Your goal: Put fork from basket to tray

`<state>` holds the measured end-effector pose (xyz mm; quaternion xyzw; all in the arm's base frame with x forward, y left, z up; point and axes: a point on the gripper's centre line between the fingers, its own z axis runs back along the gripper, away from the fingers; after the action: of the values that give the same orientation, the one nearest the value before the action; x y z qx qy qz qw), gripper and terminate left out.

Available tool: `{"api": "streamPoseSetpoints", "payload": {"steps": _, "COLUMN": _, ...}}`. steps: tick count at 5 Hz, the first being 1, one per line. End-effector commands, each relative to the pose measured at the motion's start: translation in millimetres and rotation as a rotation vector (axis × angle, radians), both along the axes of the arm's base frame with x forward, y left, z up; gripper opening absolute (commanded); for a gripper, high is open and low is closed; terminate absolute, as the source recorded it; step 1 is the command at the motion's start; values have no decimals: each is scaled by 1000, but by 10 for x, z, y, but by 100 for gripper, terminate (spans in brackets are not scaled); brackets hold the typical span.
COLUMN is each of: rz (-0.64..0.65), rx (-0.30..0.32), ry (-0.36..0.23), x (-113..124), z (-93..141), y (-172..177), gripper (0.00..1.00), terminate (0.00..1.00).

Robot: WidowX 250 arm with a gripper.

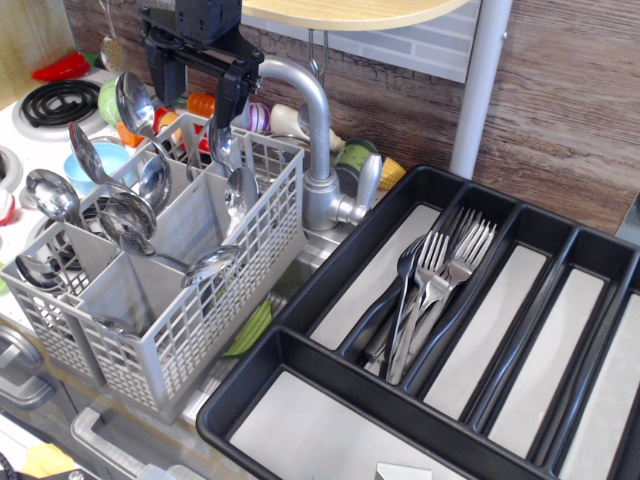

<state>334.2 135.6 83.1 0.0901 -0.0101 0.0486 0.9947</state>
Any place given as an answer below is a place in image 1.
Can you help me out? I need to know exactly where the white toy mushroom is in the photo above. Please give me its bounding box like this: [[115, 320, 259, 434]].
[[270, 104, 346, 152]]

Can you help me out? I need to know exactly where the silver spoon centre basket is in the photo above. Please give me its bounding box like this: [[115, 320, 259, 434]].
[[98, 192, 186, 273]]

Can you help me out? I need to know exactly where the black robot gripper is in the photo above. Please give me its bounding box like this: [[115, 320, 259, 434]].
[[138, 1, 264, 128]]

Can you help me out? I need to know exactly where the silver fork right in tray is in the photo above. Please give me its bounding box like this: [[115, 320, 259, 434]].
[[403, 210, 497, 375]]

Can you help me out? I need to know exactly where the silver spoon right compartment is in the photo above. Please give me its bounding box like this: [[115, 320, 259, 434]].
[[225, 166, 260, 237]]

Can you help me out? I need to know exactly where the silver spoon front basket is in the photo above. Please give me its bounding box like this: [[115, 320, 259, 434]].
[[181, 245, 241, 288]]

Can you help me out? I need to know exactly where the green toy vegetable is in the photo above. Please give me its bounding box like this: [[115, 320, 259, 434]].
[[98, 78, 121, 127]]

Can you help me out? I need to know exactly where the yellow toy corn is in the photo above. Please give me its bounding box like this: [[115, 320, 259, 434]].
[[378, 157, 406, 191]]

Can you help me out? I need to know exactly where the green toy can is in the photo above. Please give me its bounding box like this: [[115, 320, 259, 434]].
[[334, 138, 378, 196]]

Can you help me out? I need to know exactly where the silver fork middle in tray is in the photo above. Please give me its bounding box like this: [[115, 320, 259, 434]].
[[386, 231, 449, 385]]

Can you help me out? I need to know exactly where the light wooden round shelf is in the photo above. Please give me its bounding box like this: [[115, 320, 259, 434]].
[[242, 0, 467, 32]]

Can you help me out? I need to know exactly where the silver spoon back compartment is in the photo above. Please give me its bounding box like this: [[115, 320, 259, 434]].
[[208, 114, 234, 176]]

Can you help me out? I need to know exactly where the grey plastic cutlery basket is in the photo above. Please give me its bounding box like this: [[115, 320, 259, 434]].
[[1, 129, 306, 424]]

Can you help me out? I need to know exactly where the red toy chili pepper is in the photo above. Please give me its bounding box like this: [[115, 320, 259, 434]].
[[31, 51, 97, 82]]

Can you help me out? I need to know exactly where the orange toy carrot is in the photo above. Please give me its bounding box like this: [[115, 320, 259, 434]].
[[186, 93, 216, 118]]

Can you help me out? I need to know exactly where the silver spoon bent handle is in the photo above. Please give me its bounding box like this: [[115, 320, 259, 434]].
[[68, 121, 137, 196]]

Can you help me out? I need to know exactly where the hanging perforated metal ladle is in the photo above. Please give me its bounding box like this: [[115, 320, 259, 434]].
[[99, 0, 127, 75]]

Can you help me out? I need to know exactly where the silver spoon far left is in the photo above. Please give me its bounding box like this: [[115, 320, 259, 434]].
[[26, 169, 84, 228]]

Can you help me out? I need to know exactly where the white metal pole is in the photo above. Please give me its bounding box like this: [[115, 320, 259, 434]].
[[449, 0, 513, 179]]

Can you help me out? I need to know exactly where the silver fork left in tray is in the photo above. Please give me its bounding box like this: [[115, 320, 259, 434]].
[[379, 233, 431, 381]]

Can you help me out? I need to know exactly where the light blue plastic cup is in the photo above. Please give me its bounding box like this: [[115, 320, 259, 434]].
[[62, 141, 137, 198]]

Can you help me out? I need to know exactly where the silver fork in tray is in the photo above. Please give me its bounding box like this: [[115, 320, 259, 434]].
[[379, 233, 431, 381], [386, 231, 449, 385], [403, 210, 497, 375]]

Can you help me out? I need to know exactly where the silver spoon basket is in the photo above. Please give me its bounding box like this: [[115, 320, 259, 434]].
[[181, 245, 241, 288], [98, 192, 186, 273]]

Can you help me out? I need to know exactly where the green cloth in sink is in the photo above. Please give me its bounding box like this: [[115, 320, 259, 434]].
[[223, 299, 273, 358]]

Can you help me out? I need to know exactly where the silver spoon lower left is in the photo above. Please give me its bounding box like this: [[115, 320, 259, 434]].
[[15, 255, 66, 293]]

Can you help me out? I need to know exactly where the silver metal fork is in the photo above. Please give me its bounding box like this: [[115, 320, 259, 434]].
[[186, 119, 211, 182]]

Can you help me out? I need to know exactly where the purple white toy onion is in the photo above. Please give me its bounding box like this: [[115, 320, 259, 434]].
[[247, 102, 271, 133]]

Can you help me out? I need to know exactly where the black cutlery tray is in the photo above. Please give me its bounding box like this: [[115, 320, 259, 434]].
[[196, 166, 639, 479]]

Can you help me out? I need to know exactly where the black stove burner coil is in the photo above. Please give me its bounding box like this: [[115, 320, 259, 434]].
[[20, 80, 100, 128]]

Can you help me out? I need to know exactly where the silver spoon compartment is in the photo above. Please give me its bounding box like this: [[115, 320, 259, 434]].
[[225, 166, 260, 237], [208, 114, 234, 176]]

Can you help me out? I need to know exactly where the silver kitchen faucet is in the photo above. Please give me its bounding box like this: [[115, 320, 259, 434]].
[[259, 55, 383, 231]]

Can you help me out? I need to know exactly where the large silver spoon tall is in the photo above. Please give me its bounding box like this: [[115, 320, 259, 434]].
[[115, 71, 169, 159]]

